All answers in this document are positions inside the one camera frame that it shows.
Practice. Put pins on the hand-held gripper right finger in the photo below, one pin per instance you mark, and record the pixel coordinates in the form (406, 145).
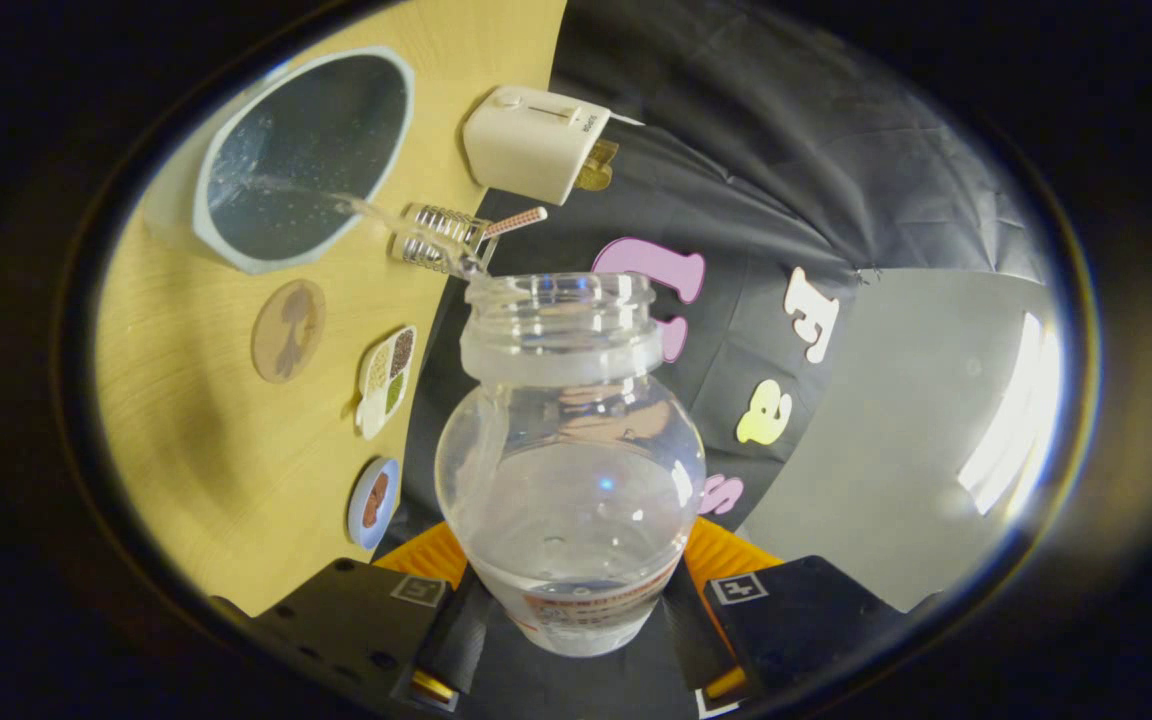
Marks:
(696, 640)

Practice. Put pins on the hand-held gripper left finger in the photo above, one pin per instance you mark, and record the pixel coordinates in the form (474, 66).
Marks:
(456, 645)

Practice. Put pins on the clear plastic juice bottle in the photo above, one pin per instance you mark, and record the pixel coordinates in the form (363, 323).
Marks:
(566, 500)

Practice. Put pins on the pale green cup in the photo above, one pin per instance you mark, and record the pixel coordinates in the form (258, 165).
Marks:
(306, 160)

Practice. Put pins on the light blue plate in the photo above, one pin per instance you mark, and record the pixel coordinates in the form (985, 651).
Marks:
(361, 530)

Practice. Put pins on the brown meat piece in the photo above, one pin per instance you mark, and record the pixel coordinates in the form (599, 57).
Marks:
(371, 514)
(380, 487)

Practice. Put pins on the white divided grain dish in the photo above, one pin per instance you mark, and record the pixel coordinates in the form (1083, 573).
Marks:
(384, 385)

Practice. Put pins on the wooden table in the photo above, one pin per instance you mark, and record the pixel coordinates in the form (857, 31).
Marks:
(206, 450)

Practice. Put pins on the brown toast slice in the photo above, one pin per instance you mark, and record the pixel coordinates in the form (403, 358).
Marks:
(598, 168)

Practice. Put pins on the white toaster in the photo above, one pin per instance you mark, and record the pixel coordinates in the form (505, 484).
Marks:
(526, 140)

